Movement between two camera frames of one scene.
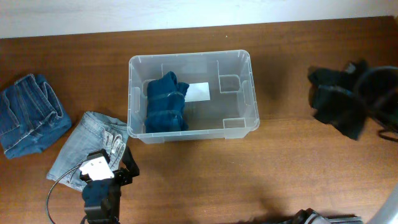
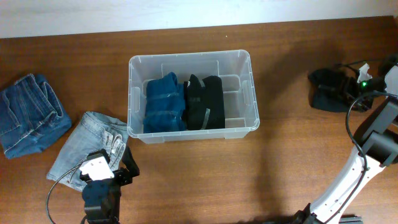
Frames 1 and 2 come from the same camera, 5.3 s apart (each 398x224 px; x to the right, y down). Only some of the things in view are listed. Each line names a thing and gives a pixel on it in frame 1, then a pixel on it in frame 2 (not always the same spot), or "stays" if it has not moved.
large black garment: [335, 99] → [198, 98]
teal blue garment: [165, 107] stays
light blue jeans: [94, 131] stays
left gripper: [126, 177] stays
